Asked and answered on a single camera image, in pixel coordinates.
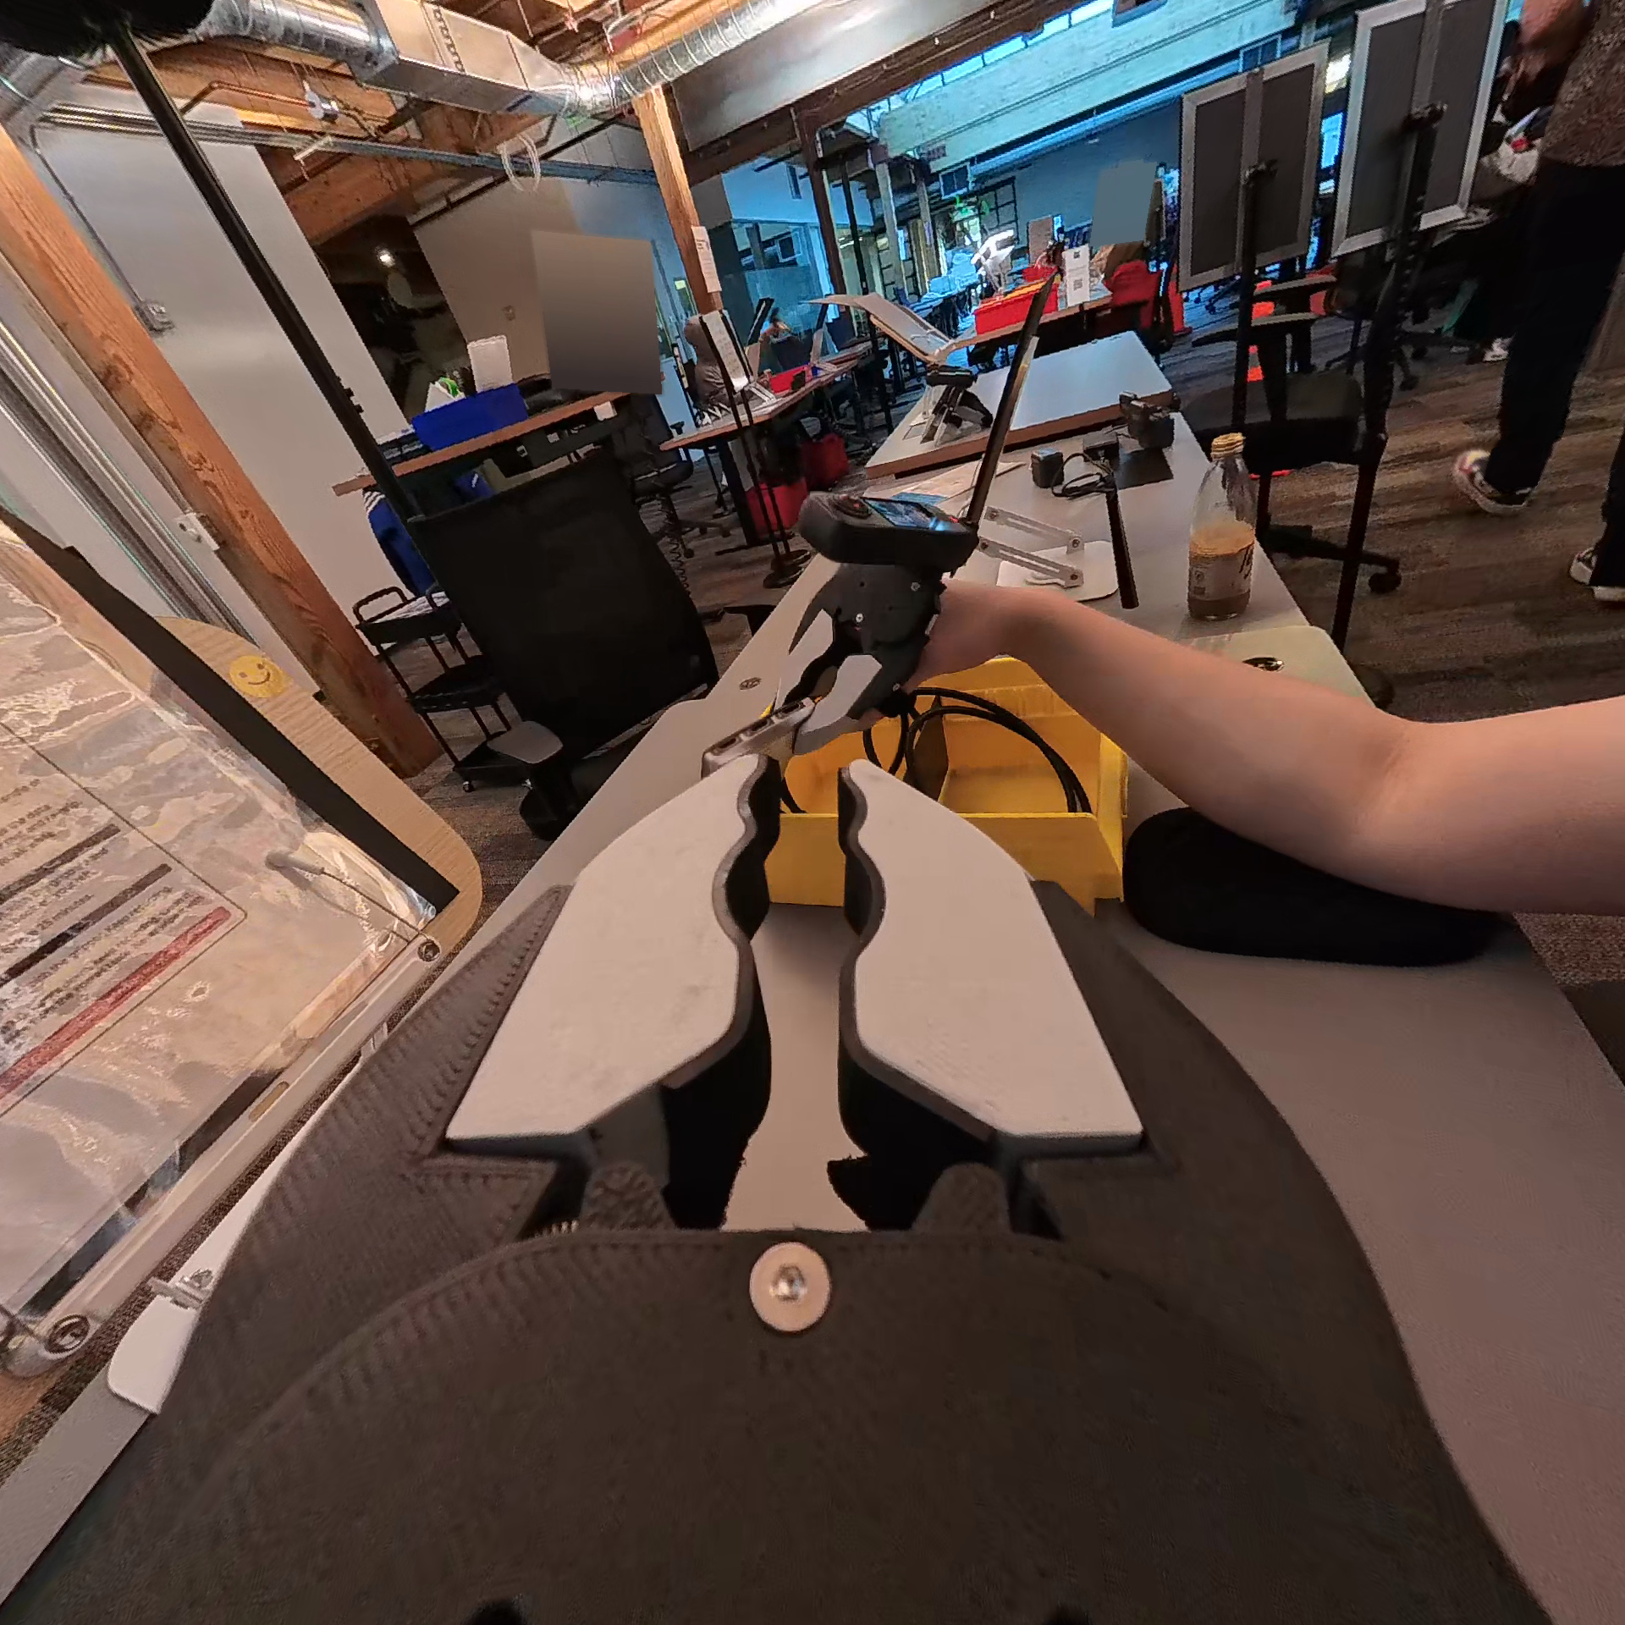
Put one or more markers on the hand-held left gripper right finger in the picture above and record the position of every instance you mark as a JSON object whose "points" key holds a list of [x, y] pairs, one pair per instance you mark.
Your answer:
{"points": [[991, 1003]]}

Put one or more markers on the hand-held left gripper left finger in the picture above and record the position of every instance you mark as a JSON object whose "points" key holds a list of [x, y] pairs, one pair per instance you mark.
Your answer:
{"points": [[610, 991]]}

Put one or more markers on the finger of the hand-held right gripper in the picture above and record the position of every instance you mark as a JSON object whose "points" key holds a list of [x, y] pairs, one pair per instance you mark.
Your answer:
{"points": [[813, 635], [850, 709]]}

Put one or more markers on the yellow storage bin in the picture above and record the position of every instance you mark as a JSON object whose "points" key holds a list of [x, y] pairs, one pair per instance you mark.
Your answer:
{"points": [[991, 850]]}

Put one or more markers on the person's right forearm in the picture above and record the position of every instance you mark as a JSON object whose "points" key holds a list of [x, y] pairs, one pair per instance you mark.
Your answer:
{"points": [[1334, 788]]}

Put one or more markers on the person's right hand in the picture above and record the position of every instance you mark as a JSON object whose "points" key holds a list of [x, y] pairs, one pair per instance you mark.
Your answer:
{"points": [[991, 635]]}

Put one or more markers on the black power adapter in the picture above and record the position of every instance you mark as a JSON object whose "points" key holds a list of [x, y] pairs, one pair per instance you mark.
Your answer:
{"points": [[1047, 467]]}

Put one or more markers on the black wrist rest pad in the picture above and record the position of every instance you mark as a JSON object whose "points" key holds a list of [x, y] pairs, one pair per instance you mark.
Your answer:
{"points": [[1270, 902]]}

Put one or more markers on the glass bottle with brown drink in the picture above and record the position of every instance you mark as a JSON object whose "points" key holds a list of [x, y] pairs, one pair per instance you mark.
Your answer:
{"points": [[1221, 560]]}

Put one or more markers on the black rolling cart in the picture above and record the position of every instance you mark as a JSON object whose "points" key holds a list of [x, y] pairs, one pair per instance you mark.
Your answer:
{"points": [[419, 660]]}

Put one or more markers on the blue storage bin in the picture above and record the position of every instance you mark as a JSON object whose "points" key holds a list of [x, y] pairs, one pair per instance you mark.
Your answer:
{"points": [[471, 416]]}

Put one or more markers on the grey panel on stand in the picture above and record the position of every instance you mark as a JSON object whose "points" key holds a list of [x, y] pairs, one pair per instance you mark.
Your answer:
{"points": [[1250, 165], [1417, 115]]}

